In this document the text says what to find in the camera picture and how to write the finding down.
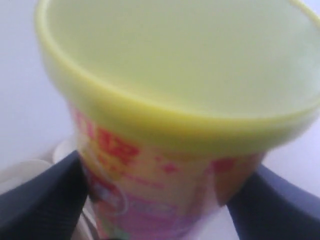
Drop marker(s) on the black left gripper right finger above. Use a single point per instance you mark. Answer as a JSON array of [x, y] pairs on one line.
[[268, 207]]

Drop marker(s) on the pink Lays chips can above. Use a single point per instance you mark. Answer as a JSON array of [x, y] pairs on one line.
[[175, 103]]

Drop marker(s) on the cream bin triangle mark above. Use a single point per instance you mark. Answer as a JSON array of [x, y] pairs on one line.
[[19, 173]]

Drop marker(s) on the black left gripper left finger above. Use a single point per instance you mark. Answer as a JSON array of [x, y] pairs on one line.
[[46, 207]]

